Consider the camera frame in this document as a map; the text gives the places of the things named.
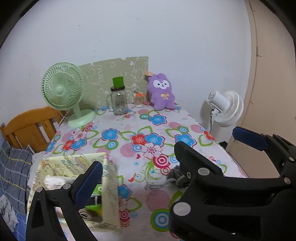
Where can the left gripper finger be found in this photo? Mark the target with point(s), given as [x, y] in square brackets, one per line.
[43, 223]

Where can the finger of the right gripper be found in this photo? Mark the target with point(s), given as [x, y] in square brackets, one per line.
[278, 149]
[196, 159]

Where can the grey drawstring pouch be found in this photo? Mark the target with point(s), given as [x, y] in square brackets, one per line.
[177, 178]

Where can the green tissue box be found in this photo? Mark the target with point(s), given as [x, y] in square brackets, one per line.
[94, 204]

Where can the white tissue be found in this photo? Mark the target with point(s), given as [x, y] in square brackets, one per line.
[56, 182]

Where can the yellow cartoon storage box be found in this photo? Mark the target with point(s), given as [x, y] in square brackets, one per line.
[104, 227]

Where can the beige door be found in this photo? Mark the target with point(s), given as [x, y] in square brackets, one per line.
[269, 105]

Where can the crumpled white cloth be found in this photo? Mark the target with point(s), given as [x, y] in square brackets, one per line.
[8, 213]

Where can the floral tablecloth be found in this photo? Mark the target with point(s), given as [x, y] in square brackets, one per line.
[141, 145]

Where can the grey plaid pillow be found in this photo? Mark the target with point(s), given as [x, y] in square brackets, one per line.
[15, 173]

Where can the white standing fan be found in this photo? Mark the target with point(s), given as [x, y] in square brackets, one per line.
[227, 108]

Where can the wooden bed headboard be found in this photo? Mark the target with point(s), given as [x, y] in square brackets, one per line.
[32, 128]

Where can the purple plush bunny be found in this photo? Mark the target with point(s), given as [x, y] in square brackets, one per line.
[160, 91]

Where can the cotton swab container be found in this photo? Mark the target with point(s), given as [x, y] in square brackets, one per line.
[138, 99]

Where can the glass mason jar mug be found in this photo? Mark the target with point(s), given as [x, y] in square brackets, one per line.
[117, 100]

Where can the green desk fan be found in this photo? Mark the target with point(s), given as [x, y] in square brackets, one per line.
[62, 88]

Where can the green cup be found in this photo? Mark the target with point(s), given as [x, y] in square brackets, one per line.
[118, 82]

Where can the green patterned board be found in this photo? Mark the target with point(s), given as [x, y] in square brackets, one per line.
[99, 76]

